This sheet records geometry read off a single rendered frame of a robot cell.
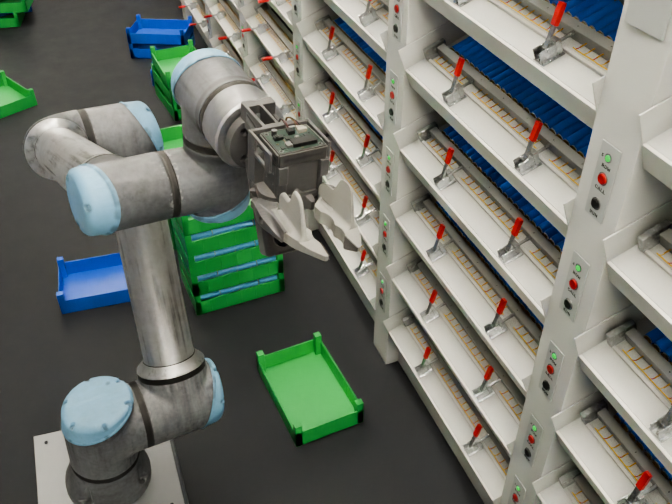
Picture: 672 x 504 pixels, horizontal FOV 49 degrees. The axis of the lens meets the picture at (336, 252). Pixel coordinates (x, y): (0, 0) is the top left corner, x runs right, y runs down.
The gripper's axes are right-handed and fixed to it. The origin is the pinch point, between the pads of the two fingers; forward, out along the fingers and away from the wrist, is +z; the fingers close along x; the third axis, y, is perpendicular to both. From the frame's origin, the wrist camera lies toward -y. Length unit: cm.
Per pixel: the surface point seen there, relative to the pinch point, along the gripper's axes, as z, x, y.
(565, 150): -24, 59, -15
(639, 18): -10, 47, 15
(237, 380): -84, 25, -120
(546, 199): -19, 53, -20
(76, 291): -145, -6, -125
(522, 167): -27, 54, -19
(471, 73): -55, 63, -16
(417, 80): -66, 59, -22
